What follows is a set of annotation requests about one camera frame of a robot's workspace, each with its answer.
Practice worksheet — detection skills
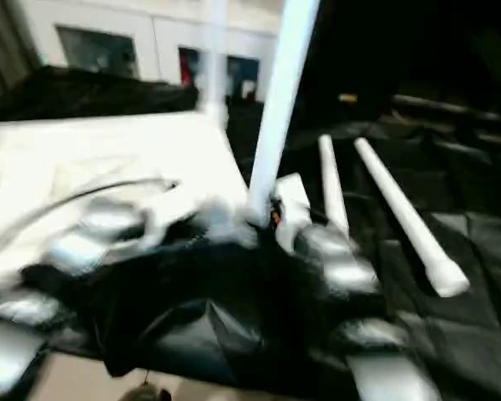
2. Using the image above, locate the white plastic table leg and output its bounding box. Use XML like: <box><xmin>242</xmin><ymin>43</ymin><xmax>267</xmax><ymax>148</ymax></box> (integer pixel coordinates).
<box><xmin>316</xmin><ymin>134</ymin><xmax>352</xmax><ymax>242</ymax></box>
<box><xmin>200</xmin><ymin>0</ymin><xmax>231</xmax><ymax>125</ymax></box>
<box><xmin>353</xmin><ymin>137</ymin><xmax>472</xmax><ymax>298</ymax></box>
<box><xmin>245</xmin><ymin>0</ymin><xmax>323</xmax><ymax>230</ymax></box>

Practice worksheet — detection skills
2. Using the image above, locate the white plastic table top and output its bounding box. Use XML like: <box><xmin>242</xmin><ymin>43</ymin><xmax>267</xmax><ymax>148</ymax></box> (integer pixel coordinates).
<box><xmin>0</xmin><ymin>106</ymin><xmax>258</xmax><ymax>293</ymax></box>

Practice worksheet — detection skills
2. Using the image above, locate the black mat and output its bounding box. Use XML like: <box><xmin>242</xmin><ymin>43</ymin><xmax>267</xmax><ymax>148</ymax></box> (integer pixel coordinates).
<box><xmin>0</xmin><ymin>64</ymin><xmax>501</xmax><ymax>401</ymax></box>

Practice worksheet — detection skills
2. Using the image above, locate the red bottle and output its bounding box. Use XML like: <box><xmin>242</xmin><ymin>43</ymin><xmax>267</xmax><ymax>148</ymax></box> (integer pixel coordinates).
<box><xmin>180</xmin><ymin>49</ymin><xmax>194</xmax><ymax>85</ymax></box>

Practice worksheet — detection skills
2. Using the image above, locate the black box with gold label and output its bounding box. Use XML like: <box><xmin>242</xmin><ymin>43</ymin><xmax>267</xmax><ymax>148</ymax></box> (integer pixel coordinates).
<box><xmin>300</xmin><ymin>0</ymin><xmax>402</xmax><ymax>123</ymax></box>

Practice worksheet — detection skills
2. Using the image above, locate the black rod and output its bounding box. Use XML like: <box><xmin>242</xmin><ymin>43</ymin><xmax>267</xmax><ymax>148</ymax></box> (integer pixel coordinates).
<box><xmin>391</xmin><ymin>94</ymin><xmax>501</xmax><ymax>129</ymax></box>

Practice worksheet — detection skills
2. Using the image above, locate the dark left robot foot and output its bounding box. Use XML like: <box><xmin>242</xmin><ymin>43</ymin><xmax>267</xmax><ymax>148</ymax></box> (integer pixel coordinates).
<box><xmin>120</xmin><ymin>383</ymin><xmax>172</xmax><ymax>401</ymax></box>

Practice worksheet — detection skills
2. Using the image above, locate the white cabinet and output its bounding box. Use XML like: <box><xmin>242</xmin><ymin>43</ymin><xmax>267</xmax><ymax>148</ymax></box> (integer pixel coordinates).
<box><xmin>24</xmin><ymin>0</ymin><xmax>286</xmax><ymax>101</ymax></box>

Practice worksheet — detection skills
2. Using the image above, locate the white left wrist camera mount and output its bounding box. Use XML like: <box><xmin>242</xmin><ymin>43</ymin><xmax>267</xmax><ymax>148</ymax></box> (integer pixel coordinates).
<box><xmin>144</xmin><ymin>194</ymin><xmax>212</xmax><ymax>248</ymax></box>

